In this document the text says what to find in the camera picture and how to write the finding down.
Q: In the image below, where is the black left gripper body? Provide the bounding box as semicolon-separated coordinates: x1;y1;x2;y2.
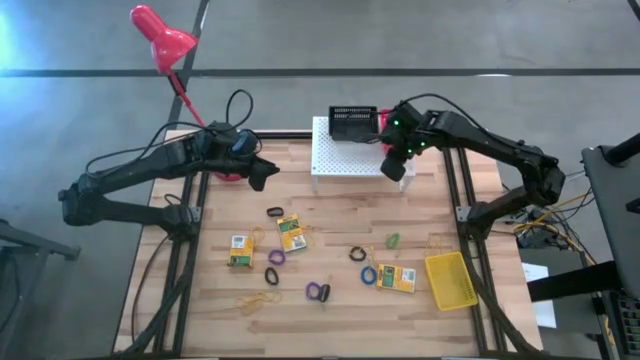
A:
232;129;266;192

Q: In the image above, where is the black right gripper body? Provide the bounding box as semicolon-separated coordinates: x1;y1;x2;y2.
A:
380;102;427;182

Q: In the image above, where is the black plastic basket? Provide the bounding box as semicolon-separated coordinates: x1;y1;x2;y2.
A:
328;105;380;143

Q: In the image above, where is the yellow green staples box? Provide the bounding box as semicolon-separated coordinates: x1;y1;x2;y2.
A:
276;213;308;254
227;234;256;269
375;263;418;294

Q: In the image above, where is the yellow rubber band pile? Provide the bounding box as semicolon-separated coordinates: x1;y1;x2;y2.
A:
237;290;284;317

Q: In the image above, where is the yellow plastic basket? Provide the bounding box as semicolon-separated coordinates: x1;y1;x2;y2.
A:
424;251;480;312

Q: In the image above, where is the red desk lamp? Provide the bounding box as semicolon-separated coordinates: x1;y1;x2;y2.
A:
129;4;246;182

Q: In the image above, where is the white perforated metal riser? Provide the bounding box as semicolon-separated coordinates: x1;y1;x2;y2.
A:
310;116;417;195

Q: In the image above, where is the black flat bar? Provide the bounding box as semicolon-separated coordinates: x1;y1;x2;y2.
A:
527;259;621;302

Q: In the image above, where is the dark grey side cart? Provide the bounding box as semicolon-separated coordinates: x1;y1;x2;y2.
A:
581;132;640;301

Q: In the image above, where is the white paper sheet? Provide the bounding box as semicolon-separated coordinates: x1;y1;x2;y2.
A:
521;262;558;330

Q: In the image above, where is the grey metal bench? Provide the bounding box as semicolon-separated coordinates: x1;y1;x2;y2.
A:
0;218;81;360

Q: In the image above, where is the keyboard with lit keys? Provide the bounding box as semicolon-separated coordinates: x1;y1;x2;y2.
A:
617;294;640;354

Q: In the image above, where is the black aluminium table frame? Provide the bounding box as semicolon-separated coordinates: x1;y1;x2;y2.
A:
115;129;544;359

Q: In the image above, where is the tangled cable bundle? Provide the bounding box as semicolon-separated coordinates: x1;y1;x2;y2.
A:
499;169;599;266

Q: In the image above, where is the brown cable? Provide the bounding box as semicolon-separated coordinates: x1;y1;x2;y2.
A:
130;234;170;347

